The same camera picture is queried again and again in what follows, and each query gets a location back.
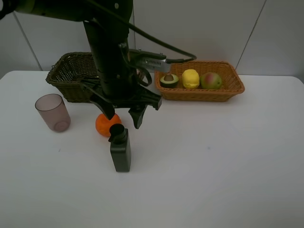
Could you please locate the black pump bottle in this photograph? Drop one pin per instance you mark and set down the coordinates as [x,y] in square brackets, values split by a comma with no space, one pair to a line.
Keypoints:
[120,148]

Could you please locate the yellow lemon toy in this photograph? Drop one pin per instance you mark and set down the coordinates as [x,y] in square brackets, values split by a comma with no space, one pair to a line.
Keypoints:
[190,79]

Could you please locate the halved avocado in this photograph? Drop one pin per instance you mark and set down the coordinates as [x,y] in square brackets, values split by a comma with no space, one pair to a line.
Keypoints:
[169,81]

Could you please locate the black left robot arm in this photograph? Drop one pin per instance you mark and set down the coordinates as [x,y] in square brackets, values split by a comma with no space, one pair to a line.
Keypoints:
[106,22]

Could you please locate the green red pear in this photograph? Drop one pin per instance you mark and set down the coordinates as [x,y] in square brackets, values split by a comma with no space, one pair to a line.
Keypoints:
[211,81]

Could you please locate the translucent pink plastic cup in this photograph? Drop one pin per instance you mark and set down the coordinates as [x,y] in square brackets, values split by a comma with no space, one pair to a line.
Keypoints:
[53,111]

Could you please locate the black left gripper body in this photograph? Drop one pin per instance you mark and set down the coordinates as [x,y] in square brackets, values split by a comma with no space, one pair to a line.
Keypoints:
[120,93]

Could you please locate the orange tangerine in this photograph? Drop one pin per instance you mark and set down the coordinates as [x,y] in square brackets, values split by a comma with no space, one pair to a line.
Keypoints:
[102,124]

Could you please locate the dark brown wicker basket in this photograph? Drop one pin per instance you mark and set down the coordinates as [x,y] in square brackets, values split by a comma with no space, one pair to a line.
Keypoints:
[72,67]

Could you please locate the orange wicker basket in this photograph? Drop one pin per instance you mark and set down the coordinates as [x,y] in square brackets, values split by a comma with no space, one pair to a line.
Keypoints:
[231,83]

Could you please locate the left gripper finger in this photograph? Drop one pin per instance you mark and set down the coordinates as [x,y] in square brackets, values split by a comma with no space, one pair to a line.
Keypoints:
[137,115]
[106,108]

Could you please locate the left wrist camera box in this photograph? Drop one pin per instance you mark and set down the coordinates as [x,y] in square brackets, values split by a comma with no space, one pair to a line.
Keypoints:
[149,60]

